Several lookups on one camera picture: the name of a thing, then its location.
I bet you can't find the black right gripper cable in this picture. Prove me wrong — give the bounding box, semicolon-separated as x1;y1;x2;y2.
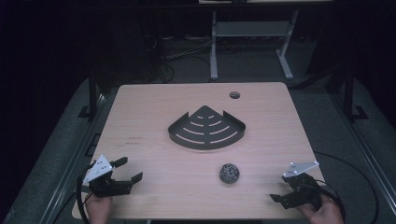
306;178;347;223

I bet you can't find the black metal corner shelf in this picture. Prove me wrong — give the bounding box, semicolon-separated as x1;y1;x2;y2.
167;105;247;151

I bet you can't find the person's right hand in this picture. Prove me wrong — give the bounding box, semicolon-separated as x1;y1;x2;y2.
296;193;344;224

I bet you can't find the bundle of floor cables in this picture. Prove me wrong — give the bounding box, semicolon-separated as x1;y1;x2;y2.
141;32;216;84

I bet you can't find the black metal frame post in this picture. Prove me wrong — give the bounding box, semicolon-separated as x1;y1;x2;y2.
78;66;104;120
340;66;370;122

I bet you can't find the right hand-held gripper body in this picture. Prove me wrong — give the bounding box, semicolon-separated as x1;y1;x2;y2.
279;161;323;210

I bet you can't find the person's left hand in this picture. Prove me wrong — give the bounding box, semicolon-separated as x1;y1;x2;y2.
84;194;114;224

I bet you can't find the long black floor cable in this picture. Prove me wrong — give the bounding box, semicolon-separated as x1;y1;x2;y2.
312;150;380;224

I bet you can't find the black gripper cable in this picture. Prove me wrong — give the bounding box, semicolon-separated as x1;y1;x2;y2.
76;161;97;224
306;178;347;223

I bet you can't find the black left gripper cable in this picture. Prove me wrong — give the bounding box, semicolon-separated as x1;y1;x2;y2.
76;161;97;224

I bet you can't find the grey metal floor rail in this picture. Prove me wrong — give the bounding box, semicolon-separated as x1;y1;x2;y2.
331;92;396;218
38;92;108;224

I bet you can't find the grey metal desk frame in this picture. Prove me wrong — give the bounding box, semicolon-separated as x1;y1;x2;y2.
208;8;301;81

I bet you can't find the steel wool scouring ball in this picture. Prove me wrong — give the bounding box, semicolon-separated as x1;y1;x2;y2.
219;162;241;185

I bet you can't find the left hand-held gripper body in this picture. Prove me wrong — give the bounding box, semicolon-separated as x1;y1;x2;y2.
82;154;134;199

